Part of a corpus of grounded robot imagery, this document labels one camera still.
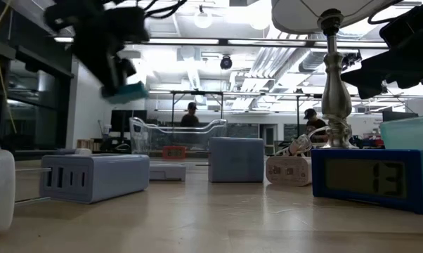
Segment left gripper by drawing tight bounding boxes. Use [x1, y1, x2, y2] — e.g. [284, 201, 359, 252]
[70, 6, 151, 98]

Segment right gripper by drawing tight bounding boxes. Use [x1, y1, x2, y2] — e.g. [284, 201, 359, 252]
[340, 0, 423, 100]

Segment teal digital clock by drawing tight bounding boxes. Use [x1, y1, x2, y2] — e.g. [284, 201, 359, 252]
[104, 81, 150, 105]

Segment red digital clock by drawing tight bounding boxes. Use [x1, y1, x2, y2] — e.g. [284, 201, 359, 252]
[162, 145, 187, 161]

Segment light blue multi-port charger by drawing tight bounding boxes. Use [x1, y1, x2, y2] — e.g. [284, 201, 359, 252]
[39, 153, 150, 205]

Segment dark blue digital clock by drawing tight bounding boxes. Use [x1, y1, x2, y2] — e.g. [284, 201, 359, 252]
[311, 148, 423, 215]

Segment white power adapter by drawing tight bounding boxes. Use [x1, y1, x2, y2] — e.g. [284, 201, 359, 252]
[148, 162, 187, 183]

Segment pink wall charger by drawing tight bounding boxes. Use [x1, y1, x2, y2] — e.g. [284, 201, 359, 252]
[265, 155, 313, 187]

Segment silver table lamp white shade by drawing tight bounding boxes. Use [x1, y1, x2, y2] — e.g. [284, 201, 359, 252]
[271, 0, 398, 150]

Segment black computer monitor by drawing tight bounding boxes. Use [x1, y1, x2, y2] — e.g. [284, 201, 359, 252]
[382, 110, 419, 122]
[110, 109, 148, 134]

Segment clear plastic bin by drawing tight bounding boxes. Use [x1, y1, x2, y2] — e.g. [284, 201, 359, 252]
[129, 117, 229, 155]

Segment translucent teal plastic tray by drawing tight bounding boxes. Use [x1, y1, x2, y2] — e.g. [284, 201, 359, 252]
[379, 115, 423, 189]

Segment wooden boxes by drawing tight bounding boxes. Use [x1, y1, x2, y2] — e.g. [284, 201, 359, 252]
[76, 138, 103, 152]

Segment round pendant light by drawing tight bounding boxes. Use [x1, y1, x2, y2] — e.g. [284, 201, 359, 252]
[193, 10, 213, 30]

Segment light blue cube charger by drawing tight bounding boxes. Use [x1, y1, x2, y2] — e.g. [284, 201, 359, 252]
[208, 136, 265, 183]

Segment green white plug adapter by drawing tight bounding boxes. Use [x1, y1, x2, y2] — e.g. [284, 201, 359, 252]
[0, 145, 53, 235]

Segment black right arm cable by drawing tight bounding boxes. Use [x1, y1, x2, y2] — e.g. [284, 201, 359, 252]
[367, 2, 411, 26]

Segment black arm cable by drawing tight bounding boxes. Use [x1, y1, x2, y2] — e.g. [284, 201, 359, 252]
[367, 2, 411, 26]
[141, 0, 188, 20]

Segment silver ceiling duct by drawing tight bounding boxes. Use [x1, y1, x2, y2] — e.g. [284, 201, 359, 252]
[249, 45, 325, 84]

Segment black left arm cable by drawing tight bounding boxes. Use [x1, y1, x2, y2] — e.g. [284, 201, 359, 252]
[141, 0, 188, 20]

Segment white lamp power cord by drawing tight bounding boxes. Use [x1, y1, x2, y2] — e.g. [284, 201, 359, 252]
[275, 114, 353, 158]

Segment black metal table frame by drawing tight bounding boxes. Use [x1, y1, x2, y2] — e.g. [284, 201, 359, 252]
[14, 149, 212, 166]

